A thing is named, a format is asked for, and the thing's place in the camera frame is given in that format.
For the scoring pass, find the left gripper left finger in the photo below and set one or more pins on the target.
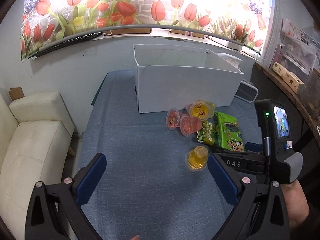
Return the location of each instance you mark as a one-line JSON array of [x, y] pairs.
[[42, 220]]

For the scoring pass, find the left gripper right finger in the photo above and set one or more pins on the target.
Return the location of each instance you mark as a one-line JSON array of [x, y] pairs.
[[259, 210]]

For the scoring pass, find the green pea snack packet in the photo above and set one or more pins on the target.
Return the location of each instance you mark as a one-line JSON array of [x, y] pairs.
[[208, 134]]

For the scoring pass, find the yellow jelly cup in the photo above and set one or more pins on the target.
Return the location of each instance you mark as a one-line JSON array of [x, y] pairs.
[[196, 159]]

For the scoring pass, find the orange-yellow jelly cup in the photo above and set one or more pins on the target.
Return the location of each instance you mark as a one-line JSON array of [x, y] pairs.
[[203, 110]]

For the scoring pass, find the red jelly cup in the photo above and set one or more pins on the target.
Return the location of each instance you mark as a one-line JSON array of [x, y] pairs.
[[189, 125], [173, 119]]

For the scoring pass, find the right hand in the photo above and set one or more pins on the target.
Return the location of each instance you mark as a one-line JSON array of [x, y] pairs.
[[296, 204]]

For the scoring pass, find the wooden side shelf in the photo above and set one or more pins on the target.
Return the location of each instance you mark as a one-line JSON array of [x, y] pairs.
[[303, 123]]

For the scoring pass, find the black white-rimmed speaker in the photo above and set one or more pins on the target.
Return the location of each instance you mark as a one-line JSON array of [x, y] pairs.
[[247, 92]]

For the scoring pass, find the beige patterned carton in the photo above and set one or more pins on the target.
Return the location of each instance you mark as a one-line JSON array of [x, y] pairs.
[[290, 78]]

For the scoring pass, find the white leather sofa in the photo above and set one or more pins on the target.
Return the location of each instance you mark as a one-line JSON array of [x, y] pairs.
[[36, 132]]

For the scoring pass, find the tissue box with tissue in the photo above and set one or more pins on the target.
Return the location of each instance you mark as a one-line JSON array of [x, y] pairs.
[[233, 60]]

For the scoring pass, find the clear plastic organizer stack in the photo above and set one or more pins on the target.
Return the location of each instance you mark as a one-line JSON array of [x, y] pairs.
[[297, 51]]

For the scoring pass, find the white cardboard box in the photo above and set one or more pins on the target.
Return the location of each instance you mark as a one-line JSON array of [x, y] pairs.
[[169, 76]]

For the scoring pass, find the tulip wall poster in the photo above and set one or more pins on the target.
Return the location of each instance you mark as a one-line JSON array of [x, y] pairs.
[[243, 21]]

